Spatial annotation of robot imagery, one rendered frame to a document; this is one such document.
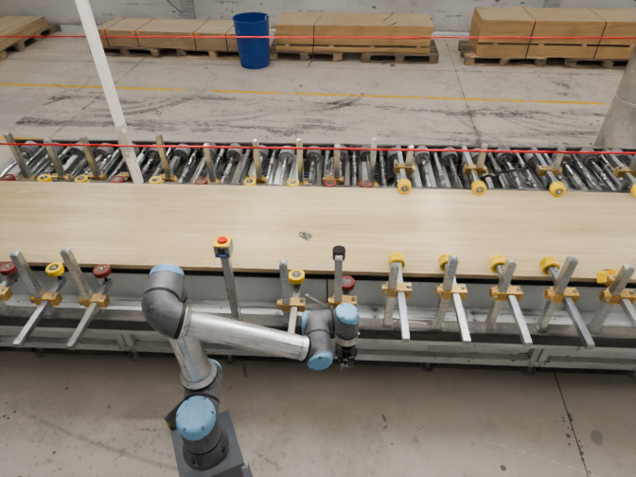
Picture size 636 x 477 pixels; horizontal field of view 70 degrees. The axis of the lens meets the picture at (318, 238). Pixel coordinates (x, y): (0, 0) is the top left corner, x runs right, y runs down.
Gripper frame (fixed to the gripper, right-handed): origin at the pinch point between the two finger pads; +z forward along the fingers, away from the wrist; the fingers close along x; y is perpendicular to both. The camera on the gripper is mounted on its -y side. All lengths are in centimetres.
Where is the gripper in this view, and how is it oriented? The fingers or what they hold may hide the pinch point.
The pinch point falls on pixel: (344, 363)
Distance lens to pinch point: 203.9
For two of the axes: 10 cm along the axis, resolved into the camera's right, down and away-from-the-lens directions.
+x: 10.0, 0.2, -0.5
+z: 0.1, 7.7, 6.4
